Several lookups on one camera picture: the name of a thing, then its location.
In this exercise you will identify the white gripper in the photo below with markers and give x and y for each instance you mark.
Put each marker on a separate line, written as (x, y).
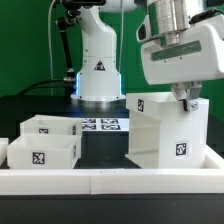
(199, 56)

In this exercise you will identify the white drawer cabinet frame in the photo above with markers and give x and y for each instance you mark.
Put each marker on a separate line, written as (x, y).
(163, 135)

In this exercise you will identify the white drawer box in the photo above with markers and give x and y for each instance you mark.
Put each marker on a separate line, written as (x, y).
(44, 124)
(44, 151)

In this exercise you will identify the white front drawer box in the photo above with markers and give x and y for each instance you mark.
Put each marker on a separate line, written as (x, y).
(44, 151)

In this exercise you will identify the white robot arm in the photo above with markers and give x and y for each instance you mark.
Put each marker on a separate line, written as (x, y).
(98, 79)

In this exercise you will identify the marker tag sheet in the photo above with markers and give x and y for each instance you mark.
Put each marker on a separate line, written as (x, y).
(105, 124)

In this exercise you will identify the white right border rail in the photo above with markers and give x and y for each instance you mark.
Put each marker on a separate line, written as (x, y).
(212, 159)

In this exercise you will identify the white border rail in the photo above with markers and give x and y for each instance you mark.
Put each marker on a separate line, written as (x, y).
(3, 149)
(112, 181)
(212, 159)

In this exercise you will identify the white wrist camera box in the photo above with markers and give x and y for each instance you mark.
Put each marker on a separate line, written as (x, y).
(143, 33)

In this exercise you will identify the white left border rail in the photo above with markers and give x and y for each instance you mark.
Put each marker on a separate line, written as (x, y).
(3, 149)

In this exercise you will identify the white front border rail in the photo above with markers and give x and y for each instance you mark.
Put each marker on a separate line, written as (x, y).
(112, 181)

